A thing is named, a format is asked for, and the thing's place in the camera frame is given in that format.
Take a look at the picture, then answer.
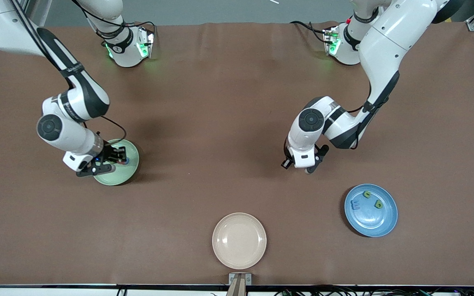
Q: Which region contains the green plastic plate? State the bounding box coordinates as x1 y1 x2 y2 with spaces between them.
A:
93 139 140 186

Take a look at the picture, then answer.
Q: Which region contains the brown table cloth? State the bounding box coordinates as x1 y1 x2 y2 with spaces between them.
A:
0 21 474 287

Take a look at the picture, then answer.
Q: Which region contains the beige plastic plate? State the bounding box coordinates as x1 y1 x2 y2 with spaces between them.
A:
212 212 267 270

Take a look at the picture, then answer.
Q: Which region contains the blue plastic plate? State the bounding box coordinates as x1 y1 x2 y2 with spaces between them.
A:
344 183 398 238

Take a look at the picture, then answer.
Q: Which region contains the black table edge trim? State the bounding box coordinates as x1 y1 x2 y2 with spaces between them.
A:
0 284 474 288

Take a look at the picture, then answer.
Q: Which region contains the grey bracket with tan bar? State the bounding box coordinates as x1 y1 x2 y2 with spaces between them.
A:
227 273 252 296

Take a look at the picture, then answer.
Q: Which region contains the black left arm base cable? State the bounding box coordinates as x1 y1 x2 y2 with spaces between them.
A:
290 20 329 44

